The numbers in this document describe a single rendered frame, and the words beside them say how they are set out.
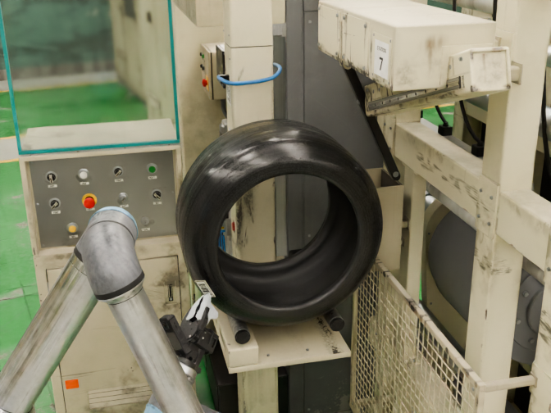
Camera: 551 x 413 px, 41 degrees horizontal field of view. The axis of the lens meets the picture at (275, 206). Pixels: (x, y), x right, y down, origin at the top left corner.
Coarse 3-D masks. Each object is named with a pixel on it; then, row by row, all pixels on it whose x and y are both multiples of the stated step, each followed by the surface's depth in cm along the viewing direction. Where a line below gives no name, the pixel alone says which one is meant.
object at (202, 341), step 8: (184, 328) 196; (192, 328) 194; (192, 336) 192; (200, 336) 194; (208, 336) 196; (216, 336) 198; (192, 344) 194; (200, 344) 193; (208, 344) 195; (192, 352) 193; (200, 352) 195; (208, 352) 196; (184, 360) 190; (192, 360) 193; (200, 360) 195; (200, 368) 195
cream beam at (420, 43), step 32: (320, 0) 214; (352, 0) 213; (384, 0) 212; (320, 32) 215; (352, 32) 187; (384, 32) 166; (416, 32) 161; (448, 32) 163; (480, 32) 165; (352, 64) 189; (416, 64) 164; (448, 64) 165
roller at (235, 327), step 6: (228, 318) 218; (234, 318) 214; (234, 324) 211; (240, 324) 210; (246, 324) 212; (234, 330) 210; (240, 330) 207; (246, 330) 208; (240, 336) 207; (246, 336) 208; (240, 342) 208; (246, 342) 208
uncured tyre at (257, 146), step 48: (240, 144) 195; (288, 144) 193; (336, 144) 200; (192, 192) 197; (240, 192) 191; (336, 192) 228; (192, 240) 196; (336, 240) 233; (240, 288) 228; (288, 288) 232; (336, 288) 208
